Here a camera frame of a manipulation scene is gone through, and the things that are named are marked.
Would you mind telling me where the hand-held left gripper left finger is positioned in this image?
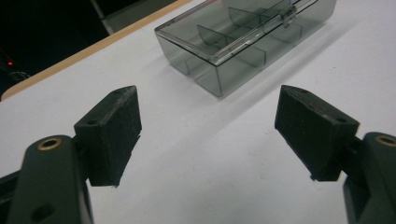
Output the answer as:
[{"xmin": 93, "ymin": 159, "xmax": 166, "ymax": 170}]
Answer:
[{"xmin": 74, "ymin": 85, "xmax": 143, "ymax": 188}]

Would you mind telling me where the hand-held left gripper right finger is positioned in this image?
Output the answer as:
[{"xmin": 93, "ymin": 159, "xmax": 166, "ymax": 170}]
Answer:
[{"xmin": 274, "ymin": 84, "xmax": 361, "ymax": 182}]

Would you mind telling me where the transparent grey plastic compartment box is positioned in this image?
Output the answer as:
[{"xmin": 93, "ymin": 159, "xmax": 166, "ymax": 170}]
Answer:
[{"xmin": 154, "ymin": 0, "xmax": 338, "ymax": 98}]

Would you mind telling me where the wooden table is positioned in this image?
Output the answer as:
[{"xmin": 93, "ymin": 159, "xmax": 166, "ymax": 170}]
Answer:
[{"xmin": 0, "ymin": 0, "xmax": 192, "ymax": 103}]

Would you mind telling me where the white paper table cover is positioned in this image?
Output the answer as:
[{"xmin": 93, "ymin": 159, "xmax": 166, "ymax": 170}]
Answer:
[{"xmin": 0, "ymin": 0, "xmax": 396, "ymax": 224}]

